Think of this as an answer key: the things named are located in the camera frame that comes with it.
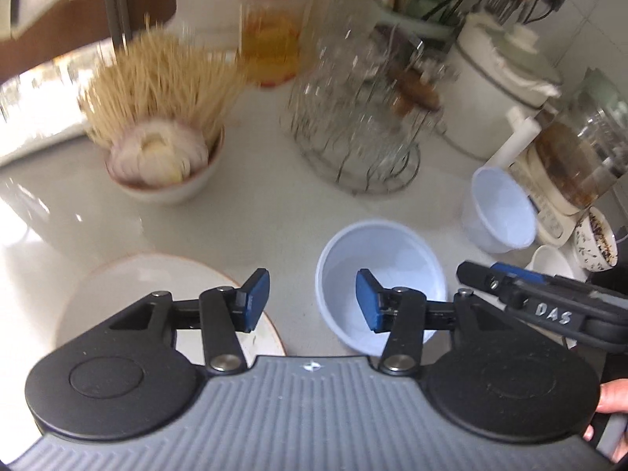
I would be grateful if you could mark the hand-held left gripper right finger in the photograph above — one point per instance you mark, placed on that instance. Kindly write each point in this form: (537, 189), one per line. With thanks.
(368, 299)

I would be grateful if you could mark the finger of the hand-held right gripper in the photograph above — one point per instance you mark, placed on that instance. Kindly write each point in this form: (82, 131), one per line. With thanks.
(530, 274)
(483, 282)

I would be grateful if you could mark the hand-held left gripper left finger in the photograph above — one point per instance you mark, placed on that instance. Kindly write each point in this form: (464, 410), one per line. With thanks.
(257, 299)

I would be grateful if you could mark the light blue bowl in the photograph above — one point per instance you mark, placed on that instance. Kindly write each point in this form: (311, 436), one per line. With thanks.
(392, 255)
(505, 211)

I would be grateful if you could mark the white deep plate leaf print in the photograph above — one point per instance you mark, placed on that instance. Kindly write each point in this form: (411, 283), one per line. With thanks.
(142, 284)

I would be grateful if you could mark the person's right hand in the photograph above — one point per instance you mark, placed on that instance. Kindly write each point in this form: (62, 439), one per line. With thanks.
(613, 397)

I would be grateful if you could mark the cream kettle base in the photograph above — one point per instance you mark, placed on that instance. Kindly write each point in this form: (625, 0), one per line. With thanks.
(549, 216)

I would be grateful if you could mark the small leaf patterned bowl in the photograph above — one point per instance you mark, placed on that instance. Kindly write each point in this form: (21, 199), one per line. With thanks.
(596, 240)

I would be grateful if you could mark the glass electric kettle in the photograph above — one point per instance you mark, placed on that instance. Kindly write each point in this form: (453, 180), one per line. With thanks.
(584, 157)

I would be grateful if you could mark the white garlic bowl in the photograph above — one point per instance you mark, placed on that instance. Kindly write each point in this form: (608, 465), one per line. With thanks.
(167, 191)

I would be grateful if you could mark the garlic bulb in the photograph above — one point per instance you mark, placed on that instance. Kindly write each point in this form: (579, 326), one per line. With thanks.
(157, 152)

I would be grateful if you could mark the clear glass pitcher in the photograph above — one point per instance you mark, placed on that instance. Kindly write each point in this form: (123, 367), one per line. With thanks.
(608, 93)

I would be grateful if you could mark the white electric cooking pot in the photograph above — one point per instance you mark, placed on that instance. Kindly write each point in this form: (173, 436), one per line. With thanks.
(490, 73)

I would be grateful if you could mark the red lid plastic jar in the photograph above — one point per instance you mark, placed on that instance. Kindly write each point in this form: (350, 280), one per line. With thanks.
(274, 34)

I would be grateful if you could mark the white drip tray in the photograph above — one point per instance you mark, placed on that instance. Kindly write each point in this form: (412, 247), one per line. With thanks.
(44, 132)

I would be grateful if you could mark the green white utensil holder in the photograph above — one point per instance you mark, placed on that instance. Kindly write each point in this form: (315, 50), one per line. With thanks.
(422, 17)

